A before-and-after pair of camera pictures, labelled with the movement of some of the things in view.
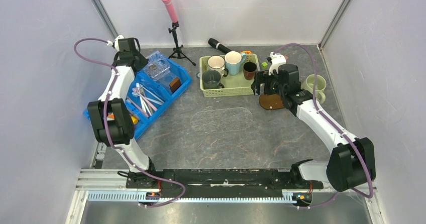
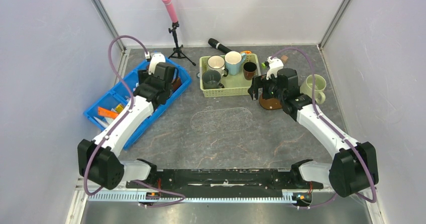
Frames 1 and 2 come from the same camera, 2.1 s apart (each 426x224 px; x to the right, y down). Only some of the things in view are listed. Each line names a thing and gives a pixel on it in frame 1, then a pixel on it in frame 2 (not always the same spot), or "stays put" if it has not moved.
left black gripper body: (137, 56) to (144, 77)
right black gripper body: (276, 88) stays put
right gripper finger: (267, 80) stays put
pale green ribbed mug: (307, 85) stays put
